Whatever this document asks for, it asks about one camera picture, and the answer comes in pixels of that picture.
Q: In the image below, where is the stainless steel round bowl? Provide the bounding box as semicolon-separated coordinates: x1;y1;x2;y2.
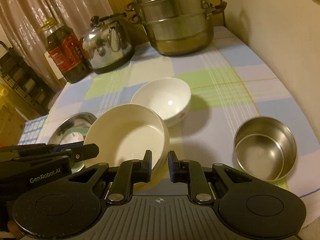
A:
233;116;297;182

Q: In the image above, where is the cooking oil bottle red label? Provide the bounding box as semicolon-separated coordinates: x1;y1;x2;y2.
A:
38;17;90;83

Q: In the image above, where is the cardboard box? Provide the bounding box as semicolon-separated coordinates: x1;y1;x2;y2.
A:
0;105;25;146

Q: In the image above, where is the stainless steel round plate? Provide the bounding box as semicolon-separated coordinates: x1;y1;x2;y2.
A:
48;113;99;174

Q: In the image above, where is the person left hand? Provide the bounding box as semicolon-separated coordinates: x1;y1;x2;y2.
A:
1;218;23;239

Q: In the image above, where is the checkered pastel tablecloth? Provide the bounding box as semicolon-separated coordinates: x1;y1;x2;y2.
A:
18;26;320;201

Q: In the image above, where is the yellow plastic bag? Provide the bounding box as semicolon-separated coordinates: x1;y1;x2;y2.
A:
0;84;10;107

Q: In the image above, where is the blue white grid cloth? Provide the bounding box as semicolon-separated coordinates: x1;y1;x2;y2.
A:
18;115;48;145

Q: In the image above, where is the stainless steel steamer pot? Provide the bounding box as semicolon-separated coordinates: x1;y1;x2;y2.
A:
124;0;227;56

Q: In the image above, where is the pink sheer curtain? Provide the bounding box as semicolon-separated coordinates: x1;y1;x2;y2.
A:
1;0;113;92

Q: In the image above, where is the green square plate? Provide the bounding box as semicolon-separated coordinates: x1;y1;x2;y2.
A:
62;127;89;140

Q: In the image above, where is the black metal rack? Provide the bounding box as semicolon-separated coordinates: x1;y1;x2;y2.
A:
1;42;55;115

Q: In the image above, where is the stainless steel kettle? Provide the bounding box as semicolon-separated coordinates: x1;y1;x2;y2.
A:
80;12;135;74

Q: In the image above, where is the white ceramic floral bowl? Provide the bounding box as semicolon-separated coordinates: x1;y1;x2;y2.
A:
131;77;191;127

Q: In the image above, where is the cream plastic round bowl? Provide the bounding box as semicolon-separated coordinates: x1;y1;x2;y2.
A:
84;104;170;172

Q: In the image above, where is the small white floral dish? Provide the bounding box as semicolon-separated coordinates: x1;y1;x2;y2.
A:
60;132;84;145

